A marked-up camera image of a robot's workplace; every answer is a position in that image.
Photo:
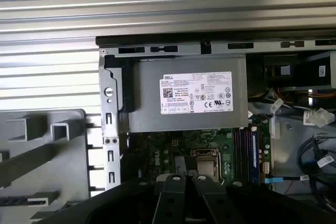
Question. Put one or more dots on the black RAM slot bank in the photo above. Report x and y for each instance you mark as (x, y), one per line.
(242, 155)

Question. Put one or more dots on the CPU socket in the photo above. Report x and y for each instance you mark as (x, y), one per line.
(204, 153)

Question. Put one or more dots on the silver CPU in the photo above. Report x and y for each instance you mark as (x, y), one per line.
(204, 167)

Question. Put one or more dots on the grey power supply unit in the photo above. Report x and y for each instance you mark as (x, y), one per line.
(147, 98)

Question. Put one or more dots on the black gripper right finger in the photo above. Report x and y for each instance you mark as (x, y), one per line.
(207, 200)

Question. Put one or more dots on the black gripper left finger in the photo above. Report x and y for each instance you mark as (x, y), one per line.
(170, 200)

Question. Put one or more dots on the blue RAM stick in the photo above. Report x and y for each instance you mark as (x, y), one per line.
(256, 155)

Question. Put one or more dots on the grey parts rack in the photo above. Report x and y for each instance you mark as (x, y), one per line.
(73, 155)

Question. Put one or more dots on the black open PC case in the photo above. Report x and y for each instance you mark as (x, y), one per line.
(183, 48)

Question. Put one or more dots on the green motherboard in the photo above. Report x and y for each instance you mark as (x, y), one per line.
(162, 142)

